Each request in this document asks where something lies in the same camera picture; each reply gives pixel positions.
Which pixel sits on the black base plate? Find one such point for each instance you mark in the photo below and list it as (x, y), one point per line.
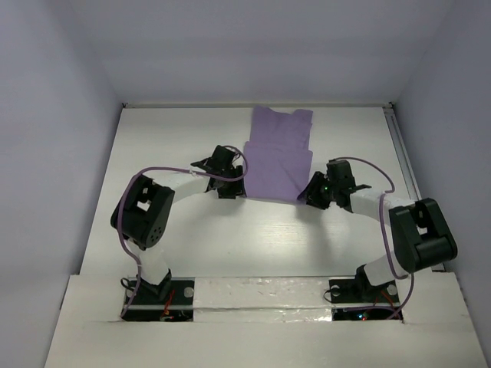
(348, 303)
(176, 307)

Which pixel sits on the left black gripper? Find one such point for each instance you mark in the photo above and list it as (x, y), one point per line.
(233, 185)

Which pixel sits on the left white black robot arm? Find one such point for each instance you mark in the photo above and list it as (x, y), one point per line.
(141, 215)

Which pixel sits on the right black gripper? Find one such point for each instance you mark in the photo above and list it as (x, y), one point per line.
(312, 190)

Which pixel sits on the purple t shirt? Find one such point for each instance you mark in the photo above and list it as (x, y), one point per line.
(278, 154)

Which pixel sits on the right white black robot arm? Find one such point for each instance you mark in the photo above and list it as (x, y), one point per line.
(376, 204)

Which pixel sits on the aluminium rail right side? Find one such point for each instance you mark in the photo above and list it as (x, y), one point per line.
(406, 161)

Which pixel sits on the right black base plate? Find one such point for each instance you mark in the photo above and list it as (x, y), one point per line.
(348, 303)

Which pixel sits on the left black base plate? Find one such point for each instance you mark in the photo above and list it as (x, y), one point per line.
(176, 307)

